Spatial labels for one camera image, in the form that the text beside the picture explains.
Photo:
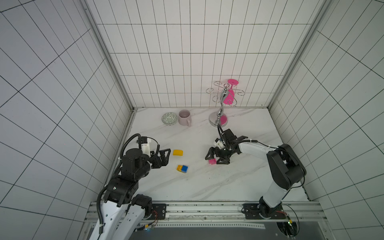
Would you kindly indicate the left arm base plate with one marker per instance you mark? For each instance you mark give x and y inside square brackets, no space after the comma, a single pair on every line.
[158,212]

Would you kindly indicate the blue lego brick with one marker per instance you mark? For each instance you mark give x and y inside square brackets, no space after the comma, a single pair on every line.
[184,169]

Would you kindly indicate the pink lego brick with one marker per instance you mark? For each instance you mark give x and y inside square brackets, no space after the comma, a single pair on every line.
[213,162]

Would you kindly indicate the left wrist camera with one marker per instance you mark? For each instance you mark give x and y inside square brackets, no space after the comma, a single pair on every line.
[145,146]

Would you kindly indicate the yellow curved lego piece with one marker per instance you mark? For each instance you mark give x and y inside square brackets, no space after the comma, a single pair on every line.
[178,153]

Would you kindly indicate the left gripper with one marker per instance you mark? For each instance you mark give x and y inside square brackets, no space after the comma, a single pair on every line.
[164,160]

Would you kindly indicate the silver cup holder stand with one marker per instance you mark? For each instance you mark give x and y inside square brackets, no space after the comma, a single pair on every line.
[219,118]

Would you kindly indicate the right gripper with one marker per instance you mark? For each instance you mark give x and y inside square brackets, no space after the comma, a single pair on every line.
[225,148]

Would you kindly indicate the pale pink mug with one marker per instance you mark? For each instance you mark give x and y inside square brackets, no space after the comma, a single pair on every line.
[185,118]

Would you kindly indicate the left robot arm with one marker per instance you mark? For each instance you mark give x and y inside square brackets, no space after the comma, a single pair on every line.
[121,211]

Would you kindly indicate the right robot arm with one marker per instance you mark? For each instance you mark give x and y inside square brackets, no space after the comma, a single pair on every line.
[285,167]

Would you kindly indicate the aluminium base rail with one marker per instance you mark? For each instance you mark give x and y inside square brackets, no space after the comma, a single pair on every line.
[220,214]

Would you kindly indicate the pink wine glass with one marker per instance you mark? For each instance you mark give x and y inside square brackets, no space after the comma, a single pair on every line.
[230,96]

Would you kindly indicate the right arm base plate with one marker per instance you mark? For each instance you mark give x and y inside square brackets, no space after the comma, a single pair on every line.
[255,212]

